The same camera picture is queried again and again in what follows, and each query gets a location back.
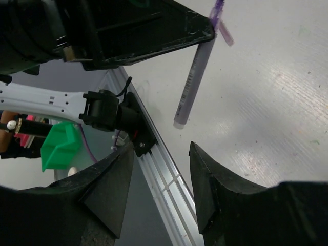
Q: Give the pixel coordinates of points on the aluminium rail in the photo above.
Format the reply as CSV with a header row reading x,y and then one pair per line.
x,y
172,196

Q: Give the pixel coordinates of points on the purple-tinted pen cap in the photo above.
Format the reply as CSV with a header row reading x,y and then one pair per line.
x,y
225,33

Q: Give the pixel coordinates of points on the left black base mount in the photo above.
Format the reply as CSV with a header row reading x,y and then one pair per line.
x,y
139,130

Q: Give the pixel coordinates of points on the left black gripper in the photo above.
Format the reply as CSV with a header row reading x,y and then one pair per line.
x,y
32,33

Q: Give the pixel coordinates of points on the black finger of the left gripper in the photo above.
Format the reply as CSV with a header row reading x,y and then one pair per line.
x,y
108,34

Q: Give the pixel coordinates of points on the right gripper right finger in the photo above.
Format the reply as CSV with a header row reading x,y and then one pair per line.
x,y
232,210

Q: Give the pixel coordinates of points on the green plastic bin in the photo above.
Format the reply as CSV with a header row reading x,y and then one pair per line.
x,y
60,146

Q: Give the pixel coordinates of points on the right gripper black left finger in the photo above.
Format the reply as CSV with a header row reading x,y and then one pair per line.
x,y
86,208

